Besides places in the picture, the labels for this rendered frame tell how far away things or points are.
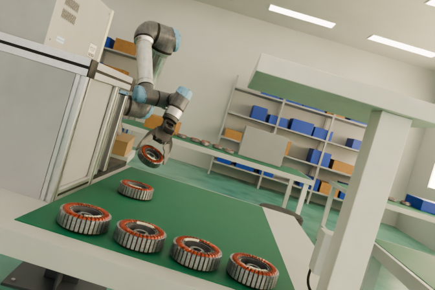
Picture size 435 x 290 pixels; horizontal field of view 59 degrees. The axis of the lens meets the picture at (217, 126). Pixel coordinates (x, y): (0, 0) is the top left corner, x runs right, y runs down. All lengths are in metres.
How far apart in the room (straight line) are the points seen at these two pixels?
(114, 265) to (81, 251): 0.07
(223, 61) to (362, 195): 7.48
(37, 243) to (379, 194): 0.65
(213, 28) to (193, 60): 0.80
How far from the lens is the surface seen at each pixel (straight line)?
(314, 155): 7.73
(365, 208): 0.80
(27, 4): 1.12
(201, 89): 8.12
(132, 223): 0.92
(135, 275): 0.80
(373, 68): 8.68
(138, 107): 2.14
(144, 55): 1.89
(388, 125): 0.79
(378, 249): 1.82
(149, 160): 1.63
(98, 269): 0.81
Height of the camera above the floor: 1.06
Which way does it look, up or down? 1 degrees down
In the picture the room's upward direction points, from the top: 17 degrees clockwise
